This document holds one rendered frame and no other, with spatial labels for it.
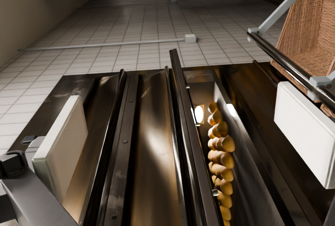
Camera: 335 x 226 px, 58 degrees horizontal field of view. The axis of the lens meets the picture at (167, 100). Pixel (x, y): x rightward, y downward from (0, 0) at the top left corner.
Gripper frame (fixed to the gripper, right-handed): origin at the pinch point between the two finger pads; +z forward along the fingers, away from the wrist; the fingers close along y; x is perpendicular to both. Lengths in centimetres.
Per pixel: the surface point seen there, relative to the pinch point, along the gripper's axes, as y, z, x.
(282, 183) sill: 33, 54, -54
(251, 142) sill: 31, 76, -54
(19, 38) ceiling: -111, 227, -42
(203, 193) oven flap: 7, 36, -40
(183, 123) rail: 5, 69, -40
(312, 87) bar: 31, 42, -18
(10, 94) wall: -83, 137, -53
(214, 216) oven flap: 8, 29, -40
